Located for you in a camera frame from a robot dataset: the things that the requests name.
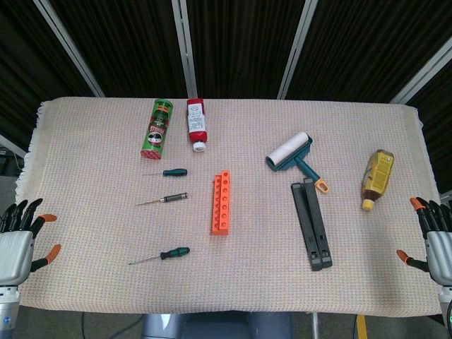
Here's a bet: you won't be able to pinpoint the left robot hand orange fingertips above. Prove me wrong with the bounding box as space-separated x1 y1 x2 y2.
0 198 61 286

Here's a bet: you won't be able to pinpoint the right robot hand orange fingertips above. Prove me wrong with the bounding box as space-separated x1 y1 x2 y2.
395 196 452 286

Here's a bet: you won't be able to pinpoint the small dark green screwdriver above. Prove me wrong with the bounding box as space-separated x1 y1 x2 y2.
142 169 189 178

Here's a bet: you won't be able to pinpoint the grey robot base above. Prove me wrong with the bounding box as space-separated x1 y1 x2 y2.
141 312 294 339

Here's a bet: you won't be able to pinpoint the black folding stand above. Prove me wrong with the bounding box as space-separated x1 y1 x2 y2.
290 177 333 272

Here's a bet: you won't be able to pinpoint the orange screwdriver holder block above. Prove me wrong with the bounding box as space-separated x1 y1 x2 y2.
210 169 232 236

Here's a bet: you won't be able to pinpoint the yellow label tea bottle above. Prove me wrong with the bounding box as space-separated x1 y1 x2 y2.
360 149 395 213

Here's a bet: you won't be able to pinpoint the teal lint roller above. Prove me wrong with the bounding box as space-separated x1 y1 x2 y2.
265 131 330 194

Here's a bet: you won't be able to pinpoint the green Pringles can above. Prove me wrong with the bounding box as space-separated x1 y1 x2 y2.
140 98 174 162

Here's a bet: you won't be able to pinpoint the beige woven tablecloth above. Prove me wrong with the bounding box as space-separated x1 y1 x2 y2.
14 97 444 317

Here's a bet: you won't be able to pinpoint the red ketchup bottle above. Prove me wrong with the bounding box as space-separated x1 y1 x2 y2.
186 97 209 153

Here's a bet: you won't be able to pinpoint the silver partition frame post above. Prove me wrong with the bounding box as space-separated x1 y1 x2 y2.
0 133 28 160
277 0 319 100
390 45 452 105
33 0 106 98
172 0 198 99

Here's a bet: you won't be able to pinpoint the green black handle screwdriver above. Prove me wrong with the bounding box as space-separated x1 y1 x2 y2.
128 246 191 266

